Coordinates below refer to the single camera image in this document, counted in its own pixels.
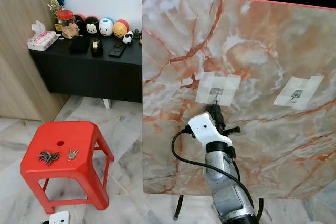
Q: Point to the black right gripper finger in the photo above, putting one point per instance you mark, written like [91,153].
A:
[234,129]
[217,112]

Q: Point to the dark key bunch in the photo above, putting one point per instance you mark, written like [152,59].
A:
[49,157]

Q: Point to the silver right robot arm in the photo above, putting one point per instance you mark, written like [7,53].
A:
[231,182]

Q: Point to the clear tape patch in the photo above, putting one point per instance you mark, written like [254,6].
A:
[231,83]
[310,85]

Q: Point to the marble-pattern table top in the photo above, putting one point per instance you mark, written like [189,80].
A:
[278,45]

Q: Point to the black table leg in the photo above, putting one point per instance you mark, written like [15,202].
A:
[178,208]

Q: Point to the small black cat figure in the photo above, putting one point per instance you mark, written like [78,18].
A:
[139,36]

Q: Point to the light wooden cabinet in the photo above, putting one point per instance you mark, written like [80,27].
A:
[16,66]

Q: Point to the small panda figure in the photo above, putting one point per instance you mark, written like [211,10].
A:
[128,38]

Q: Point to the small flat black device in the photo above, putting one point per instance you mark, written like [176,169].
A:
[117,50]

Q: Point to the yellow bear plush toy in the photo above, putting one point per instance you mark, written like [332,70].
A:
[121,29]

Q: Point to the black TV console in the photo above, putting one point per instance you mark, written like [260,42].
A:
[94,77]

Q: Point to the black tape dispenser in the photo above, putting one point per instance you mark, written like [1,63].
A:
[97,47]

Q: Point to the white round plush toy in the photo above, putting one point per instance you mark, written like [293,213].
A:
[106,27]

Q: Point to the red plastic stool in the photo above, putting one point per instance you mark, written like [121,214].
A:
[63,174]

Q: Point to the pink tissue pack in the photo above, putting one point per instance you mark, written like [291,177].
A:
[42,39]

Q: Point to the small silver key set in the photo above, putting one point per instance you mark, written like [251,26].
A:
[72,153]

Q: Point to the black mouse plush toy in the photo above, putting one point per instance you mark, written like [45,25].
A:
[90,25]

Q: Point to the red-lidded snack jar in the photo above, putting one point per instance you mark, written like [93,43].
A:
[67,25]

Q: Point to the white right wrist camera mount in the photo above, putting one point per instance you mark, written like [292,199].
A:
[206,127]

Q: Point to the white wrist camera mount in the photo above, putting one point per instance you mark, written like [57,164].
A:
[60,217]
[206,127]

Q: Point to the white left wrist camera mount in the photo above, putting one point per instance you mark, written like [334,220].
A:
[60,217]

